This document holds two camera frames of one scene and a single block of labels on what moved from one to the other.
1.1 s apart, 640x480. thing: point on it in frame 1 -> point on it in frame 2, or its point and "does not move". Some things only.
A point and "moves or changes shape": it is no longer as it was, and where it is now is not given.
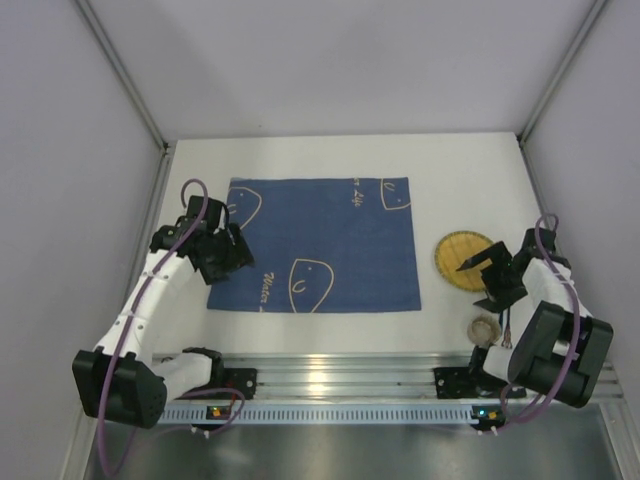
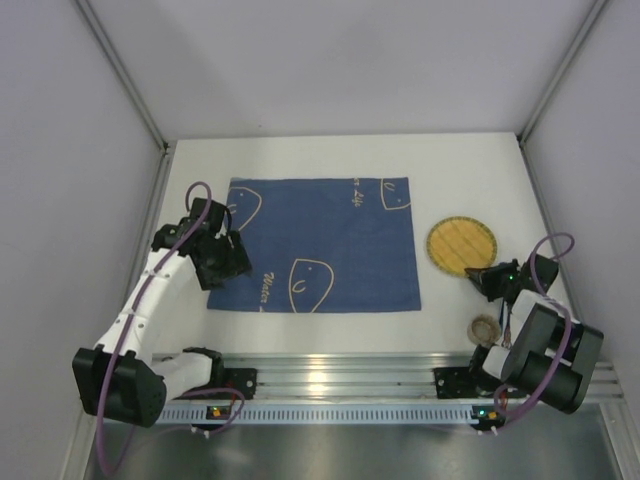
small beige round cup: [483, 329] does not move
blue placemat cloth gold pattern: [322, 244] does not move
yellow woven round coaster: [453, 250] moves or changes shape
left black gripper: [226, 255] does not move
